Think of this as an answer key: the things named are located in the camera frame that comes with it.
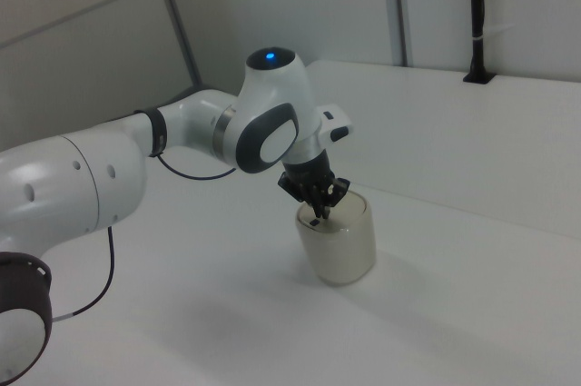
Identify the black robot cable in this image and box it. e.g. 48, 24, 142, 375
50, 152, 239, 324

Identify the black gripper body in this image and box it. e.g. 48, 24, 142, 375
281, 152, 336, 188

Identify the grey upright partition post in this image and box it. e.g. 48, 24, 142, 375
379, 0, 415, 67

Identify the grey slanted partition post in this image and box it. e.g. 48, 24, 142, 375
148, 0, 203, 88

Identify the small white trash can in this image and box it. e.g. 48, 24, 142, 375
294, 190, 379, 288

